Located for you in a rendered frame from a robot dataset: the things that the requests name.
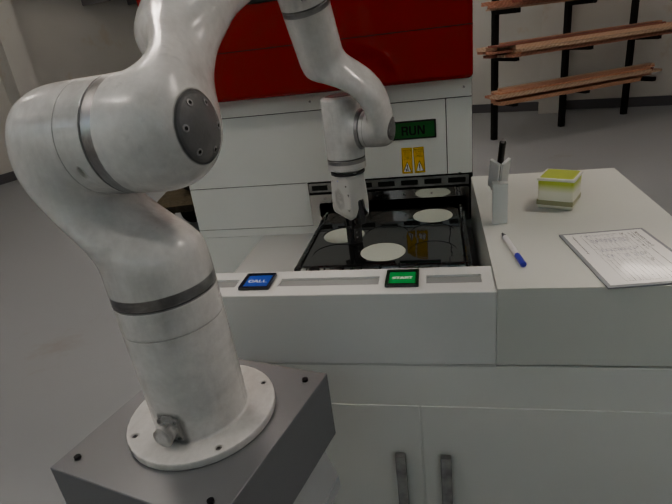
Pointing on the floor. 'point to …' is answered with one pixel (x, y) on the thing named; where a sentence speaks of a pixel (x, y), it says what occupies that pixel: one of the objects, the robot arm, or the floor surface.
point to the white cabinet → (501, 434)
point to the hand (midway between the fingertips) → (354, 234)
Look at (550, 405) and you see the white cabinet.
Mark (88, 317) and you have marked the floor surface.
